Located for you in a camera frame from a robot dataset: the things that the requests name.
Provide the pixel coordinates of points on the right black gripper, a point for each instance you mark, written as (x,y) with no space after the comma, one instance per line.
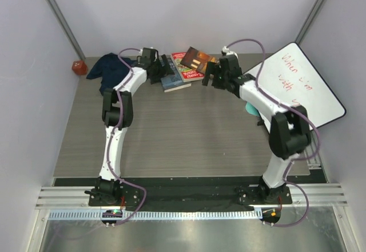
(210,69)

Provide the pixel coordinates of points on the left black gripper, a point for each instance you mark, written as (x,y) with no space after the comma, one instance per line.
(164,71)

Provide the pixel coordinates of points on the blue nineteen eighty-four book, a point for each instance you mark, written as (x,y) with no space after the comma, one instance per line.
(173,81)

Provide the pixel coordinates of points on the dark orange cover book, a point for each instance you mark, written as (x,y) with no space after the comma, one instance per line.
(197,60)

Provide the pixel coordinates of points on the red paperback book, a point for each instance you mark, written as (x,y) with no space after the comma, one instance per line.
(187,74)

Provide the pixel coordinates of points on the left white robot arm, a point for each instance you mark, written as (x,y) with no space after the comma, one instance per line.
(117,115)

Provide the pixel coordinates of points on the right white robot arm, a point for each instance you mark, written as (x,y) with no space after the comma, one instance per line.
(289,131)

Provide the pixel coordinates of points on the dark blue t shirt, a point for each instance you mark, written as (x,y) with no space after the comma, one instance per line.
(111,70)

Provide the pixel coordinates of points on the white whiteboard with red writing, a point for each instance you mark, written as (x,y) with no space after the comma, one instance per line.
(289,76)

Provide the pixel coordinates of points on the red cube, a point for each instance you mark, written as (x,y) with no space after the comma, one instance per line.
(79,67)

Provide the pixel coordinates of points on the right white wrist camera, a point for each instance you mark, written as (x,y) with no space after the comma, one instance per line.
(225,51)

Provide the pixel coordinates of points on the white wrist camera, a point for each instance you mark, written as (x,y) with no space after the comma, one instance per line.
(225,51)
(147,52)

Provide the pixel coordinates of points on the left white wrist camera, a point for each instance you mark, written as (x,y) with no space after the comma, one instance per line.
(147,52)

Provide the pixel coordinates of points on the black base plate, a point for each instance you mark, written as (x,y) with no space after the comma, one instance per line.
(196,192)

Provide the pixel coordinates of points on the aluminium rail frame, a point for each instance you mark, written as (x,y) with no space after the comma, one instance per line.
(72,203)

